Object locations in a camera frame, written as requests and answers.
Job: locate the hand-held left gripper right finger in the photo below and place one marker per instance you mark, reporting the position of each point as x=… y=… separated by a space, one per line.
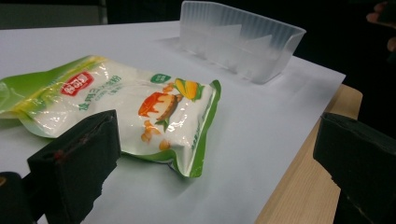
x=361 y=161

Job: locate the grey panel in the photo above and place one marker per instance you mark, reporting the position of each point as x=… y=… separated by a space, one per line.
x=49 y=15

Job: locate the white paper sheet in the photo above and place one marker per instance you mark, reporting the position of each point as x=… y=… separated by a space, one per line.
x=249 y=130

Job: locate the green and white powder pouch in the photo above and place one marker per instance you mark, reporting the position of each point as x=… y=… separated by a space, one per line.
x=130 y=105

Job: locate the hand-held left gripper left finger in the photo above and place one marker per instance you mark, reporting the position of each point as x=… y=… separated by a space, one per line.
x=77 y=161

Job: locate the translucent plastic bin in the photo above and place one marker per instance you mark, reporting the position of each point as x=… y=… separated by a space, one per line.
x=239 y=43

